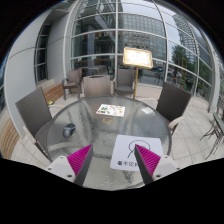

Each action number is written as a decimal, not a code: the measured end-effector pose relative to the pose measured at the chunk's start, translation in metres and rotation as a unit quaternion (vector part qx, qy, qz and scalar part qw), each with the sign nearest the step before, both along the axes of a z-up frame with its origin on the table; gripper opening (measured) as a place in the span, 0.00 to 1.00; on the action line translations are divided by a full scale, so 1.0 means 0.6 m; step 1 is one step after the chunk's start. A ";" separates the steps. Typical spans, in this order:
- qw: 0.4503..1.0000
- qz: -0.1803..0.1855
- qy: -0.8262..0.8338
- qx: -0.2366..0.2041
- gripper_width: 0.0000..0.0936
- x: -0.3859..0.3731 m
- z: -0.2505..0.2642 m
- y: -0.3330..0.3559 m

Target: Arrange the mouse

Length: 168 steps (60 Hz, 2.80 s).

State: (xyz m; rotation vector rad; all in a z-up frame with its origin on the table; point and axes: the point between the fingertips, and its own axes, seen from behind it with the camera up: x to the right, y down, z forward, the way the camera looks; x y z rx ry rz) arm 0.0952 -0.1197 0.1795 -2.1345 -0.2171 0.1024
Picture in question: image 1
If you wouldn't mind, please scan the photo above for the grey-brown wicker chair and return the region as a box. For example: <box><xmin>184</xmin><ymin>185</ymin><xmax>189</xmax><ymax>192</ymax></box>
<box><xmin>82</xmin><ymin>74</ymin><xmax>113</xmax><ymax>99</ymax></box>
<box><xmin>114</xmin><ymin>68</ymin><xmax>135</xmax><ymax>98</ymax></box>
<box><xmin>61</xmin><ymin>68</ymin><xmax>83</xmax><ymax>101</ymax></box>

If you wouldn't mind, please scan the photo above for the gold menu sign stand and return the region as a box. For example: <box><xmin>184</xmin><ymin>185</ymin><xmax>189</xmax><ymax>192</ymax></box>
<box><xmin>122</xmin><ymin>46</ymin><xmax>154</xmax><ymax>100</ymax></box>

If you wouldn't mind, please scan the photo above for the colourful picture menu card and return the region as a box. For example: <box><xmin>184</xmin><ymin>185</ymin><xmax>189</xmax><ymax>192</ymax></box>
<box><xmin>96</xmin><ymin>103</ymin><xmax>126</xmax><ymax>118</ymax></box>

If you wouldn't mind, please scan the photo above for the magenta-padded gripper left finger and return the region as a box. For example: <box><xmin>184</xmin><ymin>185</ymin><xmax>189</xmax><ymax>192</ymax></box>
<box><xmin>46</xmin><ymin>143</ymin><xmax>94</xmax><ymax>187</ymax></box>

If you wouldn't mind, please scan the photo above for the round brass table ring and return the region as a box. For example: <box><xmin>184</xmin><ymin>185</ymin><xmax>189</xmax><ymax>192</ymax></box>
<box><xmin>101</xmin><ymin>115</ymin><xmax>115</xmax><ymax>126</ymax></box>

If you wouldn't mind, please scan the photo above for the dark wicker armchair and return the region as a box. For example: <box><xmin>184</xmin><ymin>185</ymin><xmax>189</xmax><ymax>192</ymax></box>
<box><xmin>14</xmin><ymin>87</ymin><xmax>64</xmax><ymax>163</ymax></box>
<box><xmin>155</xmin><ymin>81</ymin><xmax>193</xmax><ymax>136</ymax></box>

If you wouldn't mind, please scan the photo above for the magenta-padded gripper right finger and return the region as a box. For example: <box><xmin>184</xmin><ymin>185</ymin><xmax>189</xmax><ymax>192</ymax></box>
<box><xmin>134</xmin><ymin>143</ymin><xmax>181</xmax><ymax>186</ymax></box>

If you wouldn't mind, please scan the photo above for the white mouse pad with line drawing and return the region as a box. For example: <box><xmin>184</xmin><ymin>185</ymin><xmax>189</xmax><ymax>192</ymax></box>
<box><xmin>109</xmin><ymin>134</ymin><xmax>165</xmax><ymax>172</ymax></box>

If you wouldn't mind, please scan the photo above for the black computer mouse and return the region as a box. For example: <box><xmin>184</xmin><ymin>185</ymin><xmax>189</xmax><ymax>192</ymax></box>
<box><xmin>62</xmin><ymin>123</ymin><xmax>77</xmax><ymax>139</ymax></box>

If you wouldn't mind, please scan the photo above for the metal folding chair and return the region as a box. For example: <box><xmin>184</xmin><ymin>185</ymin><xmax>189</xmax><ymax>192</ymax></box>
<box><xmin>199</xmin><ymin>99</ymin><xmax>224</xmax><ymax>160</ymax></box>

